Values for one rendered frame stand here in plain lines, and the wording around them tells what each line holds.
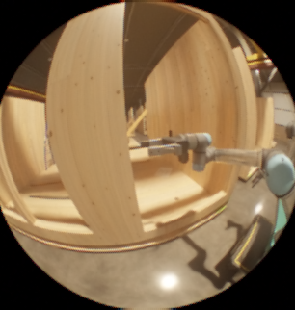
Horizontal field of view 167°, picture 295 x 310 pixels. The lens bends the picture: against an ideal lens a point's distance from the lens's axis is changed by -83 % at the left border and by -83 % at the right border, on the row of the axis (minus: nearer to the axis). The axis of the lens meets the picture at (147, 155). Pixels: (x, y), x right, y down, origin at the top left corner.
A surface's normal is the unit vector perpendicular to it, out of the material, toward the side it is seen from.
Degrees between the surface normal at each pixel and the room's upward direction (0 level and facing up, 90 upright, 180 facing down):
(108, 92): 90
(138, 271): 0
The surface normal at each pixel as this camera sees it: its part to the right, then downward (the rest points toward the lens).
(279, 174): -0.92, 0.11
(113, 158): 0.26, 0.28
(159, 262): -0.07, -0.95
